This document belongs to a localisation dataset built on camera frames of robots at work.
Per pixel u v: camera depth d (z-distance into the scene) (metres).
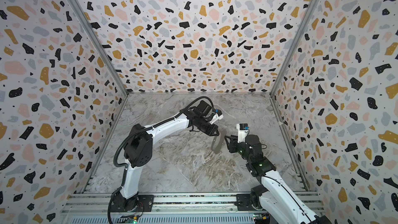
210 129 0.78
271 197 0.61
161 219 0.78
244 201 0.74
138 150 0.52
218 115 0.81
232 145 0.71
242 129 0.70
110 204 0.69
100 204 0.75
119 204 0.69
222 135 0.88
